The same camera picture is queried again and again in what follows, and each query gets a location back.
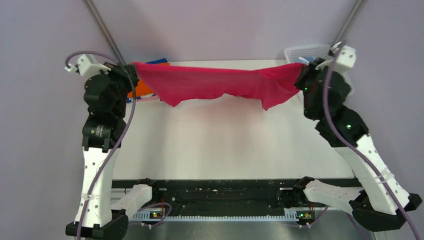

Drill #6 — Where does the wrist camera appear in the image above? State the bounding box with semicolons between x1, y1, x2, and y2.
64;54;111;79
315;42;357;74

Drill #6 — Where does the blue folded t-shirt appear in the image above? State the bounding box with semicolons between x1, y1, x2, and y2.
146;58;168;64

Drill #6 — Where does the light blue cloth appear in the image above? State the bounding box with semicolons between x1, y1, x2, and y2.
294;56;316;65

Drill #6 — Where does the white cable duct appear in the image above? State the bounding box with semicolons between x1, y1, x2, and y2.
130;210;299;223

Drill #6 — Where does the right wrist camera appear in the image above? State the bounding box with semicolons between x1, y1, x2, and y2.
315;42;357;74

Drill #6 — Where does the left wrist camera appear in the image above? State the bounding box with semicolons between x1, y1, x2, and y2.
64;54;111;79

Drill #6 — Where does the white plastic basket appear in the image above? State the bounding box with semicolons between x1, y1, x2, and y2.
283;44;331;63

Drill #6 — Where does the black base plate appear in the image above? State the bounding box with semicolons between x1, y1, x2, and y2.
112;178;320;217

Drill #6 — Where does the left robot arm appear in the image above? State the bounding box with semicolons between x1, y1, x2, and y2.
65;59;161;240

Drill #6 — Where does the orange folded t-shirt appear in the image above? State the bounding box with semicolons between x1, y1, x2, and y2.
135;79;155;99

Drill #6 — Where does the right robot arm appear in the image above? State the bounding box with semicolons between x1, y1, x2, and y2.
292;58;422;232

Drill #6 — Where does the light pink folded t-shirt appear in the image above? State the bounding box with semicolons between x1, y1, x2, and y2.
137;95;160;102

